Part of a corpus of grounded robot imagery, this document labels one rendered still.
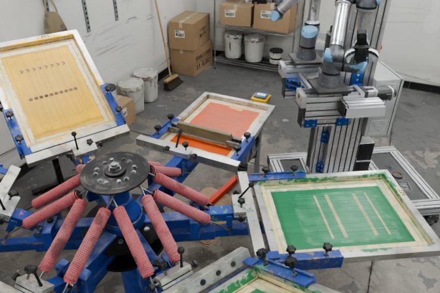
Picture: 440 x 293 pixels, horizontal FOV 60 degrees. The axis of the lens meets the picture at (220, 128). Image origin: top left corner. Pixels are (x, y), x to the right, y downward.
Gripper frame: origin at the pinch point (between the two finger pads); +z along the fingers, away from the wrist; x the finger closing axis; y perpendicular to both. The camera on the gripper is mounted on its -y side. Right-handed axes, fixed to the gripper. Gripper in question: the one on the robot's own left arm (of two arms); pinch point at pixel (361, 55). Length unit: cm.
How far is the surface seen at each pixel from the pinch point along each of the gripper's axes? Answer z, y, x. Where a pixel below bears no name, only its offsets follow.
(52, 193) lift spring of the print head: 82, 33, 131
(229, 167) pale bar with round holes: 20, 57, 67
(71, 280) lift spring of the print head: 116, 43, 99
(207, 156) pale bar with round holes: 17, 53, 81
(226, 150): -4, 62, 77
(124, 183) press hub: 80, 25, 91
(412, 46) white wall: -359, 119, -69
